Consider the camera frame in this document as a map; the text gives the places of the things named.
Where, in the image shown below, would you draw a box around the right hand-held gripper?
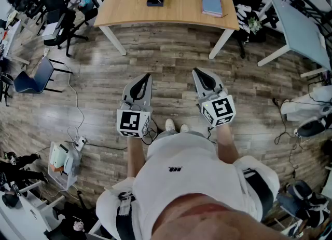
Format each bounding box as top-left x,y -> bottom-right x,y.
192,68 -> 237,128

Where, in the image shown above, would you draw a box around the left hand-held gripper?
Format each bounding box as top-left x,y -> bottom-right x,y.
116,73 -> 154,139

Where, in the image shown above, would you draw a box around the person's left forearm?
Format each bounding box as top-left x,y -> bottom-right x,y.
126,136 -> 146,180

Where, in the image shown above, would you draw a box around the person's right forearm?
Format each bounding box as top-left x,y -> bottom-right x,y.
215,123 -> 240,165

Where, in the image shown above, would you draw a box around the white box device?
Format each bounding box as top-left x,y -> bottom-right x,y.
41,22 -> 63,41

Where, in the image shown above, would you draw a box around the person's grey trousers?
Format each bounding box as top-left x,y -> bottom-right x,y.
155,129 -> 208,141

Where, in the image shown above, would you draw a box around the small potted plant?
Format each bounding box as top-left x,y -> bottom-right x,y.
247,17 -> 262,34

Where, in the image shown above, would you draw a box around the wooden table white legs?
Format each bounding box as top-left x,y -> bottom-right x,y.
93,0 -> 240,59

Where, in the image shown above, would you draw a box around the blue pink notebook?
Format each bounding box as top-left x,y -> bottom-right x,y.
201,0 -> 224,18

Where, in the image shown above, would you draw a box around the person's white shirt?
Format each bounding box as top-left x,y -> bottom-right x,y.
95,131 -> 280,240

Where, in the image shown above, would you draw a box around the white bag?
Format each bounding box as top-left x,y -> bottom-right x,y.
280,85 -> 332,123

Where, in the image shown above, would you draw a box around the navy blue chair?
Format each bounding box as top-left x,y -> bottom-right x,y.
13,56 -> 74,94

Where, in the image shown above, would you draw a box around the clear plastic bin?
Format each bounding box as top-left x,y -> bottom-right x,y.
48,141 -> 82,190

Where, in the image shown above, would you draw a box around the teal plush toy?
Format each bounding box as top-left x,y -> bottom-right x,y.
77,0 -> 94,10

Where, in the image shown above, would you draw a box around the light blue table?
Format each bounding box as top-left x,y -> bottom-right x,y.
258,0 -> 332,78

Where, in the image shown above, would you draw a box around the black round device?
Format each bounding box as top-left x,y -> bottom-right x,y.
297,116 -> 327,138

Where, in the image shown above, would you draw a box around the person's chin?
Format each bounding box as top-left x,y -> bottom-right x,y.
150,193 -> 296,240

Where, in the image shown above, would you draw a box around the black white sneakers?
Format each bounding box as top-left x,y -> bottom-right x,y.
287,180 -> 330,228

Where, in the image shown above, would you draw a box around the white desk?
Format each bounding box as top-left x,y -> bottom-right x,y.
0,180 -> 65,240

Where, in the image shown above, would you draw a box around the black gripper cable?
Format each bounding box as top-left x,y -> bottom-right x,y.
206,126 -> 216,143
141,118 -> 159,146

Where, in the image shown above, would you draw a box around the white cable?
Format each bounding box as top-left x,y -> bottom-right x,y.
43,49 -> 86,143

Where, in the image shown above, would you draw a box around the black floor cable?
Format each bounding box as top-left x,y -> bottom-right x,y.
272,98 -> 299,145

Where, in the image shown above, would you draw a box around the black shoulder strap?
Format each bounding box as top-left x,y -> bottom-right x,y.
242,168 -> 274,221
116,192 -> 137,240

